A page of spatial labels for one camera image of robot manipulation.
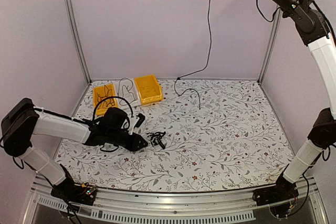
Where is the black ribbon cable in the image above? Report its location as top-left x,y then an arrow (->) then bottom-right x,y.
145,130 -> 167,150

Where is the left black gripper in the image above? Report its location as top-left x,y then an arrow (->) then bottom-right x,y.
107,129 -> 148,152

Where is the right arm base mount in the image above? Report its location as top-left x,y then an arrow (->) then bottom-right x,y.
252,173 -> 299,218

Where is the right aluminium frame post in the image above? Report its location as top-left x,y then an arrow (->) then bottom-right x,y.
256,0 -> 282,86

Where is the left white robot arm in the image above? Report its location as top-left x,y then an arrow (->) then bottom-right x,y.
1,98 -> 148,200

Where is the white translucent plastic bin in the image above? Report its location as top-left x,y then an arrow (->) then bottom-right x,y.
113,77 -> 141,107

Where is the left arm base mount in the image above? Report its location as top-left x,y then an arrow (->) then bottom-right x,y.
51,165 -> 97,206

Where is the purple black thin cable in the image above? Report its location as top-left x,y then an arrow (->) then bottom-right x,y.
106,89 -> 118,108

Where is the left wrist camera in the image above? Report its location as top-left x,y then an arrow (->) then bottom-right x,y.
128,113 -> 145,135

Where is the yellow plastic bin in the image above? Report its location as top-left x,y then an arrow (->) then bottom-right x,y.
93,83 -> 118,116
134,74 -> 163,105

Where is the right yellow plastic bin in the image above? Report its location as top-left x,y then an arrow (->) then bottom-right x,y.
134,74 -> 163,105

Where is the left yellow plastic bin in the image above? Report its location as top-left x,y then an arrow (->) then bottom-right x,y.
93,83 -> 118,116

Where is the front aluminium rail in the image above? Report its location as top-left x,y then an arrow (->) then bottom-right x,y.
22,176 -> 331,223

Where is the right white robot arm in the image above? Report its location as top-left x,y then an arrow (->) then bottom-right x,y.
271,0 -> 335,201

